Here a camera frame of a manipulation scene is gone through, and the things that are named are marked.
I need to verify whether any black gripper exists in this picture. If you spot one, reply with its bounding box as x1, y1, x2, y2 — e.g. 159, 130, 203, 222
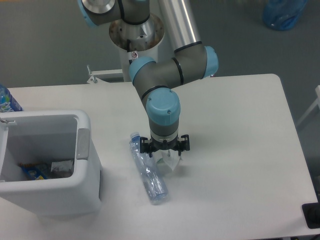
139, 134, 190, 158

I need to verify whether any white paper packet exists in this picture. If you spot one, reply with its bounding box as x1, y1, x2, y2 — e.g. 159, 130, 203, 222
153, 149, 182, 175

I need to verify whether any clear plastic water bottle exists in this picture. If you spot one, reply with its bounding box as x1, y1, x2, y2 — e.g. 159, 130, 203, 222
129, 132, 169, 206

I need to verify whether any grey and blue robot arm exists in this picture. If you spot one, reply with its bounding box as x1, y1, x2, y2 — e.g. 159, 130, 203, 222
78, 0, 219, 155

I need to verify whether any white trash can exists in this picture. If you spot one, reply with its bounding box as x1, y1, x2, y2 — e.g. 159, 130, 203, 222
0, 110, 102, 216

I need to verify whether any grey crumpled wrapper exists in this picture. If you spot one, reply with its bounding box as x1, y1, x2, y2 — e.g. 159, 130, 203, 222
50, 159, 74, 172

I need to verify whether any blue snack wrapper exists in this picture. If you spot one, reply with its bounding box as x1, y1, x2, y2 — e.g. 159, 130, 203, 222
19, 163, 48, 180

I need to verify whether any black device at table edge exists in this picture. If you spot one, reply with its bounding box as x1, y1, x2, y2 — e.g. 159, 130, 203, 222
302, 202, 320, 229

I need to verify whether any blue labelled bottle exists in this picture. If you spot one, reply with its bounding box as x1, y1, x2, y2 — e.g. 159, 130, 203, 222
0, 84, 23, 113

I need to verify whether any blue plastic bag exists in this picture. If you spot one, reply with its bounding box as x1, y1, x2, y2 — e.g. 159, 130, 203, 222
262, 0, 308, 31

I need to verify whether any white base bracket left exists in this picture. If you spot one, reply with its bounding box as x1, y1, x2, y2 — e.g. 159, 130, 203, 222
86, 64, 124, 84

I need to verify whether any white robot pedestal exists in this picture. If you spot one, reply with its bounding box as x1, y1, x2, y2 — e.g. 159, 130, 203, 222
109, 13, 165, 82

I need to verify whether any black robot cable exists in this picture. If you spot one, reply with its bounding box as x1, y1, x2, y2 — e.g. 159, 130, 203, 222
126, 39, 135, 65

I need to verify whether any white frame at right edge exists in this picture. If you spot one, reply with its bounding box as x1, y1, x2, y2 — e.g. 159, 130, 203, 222
295, 85, 320, 131

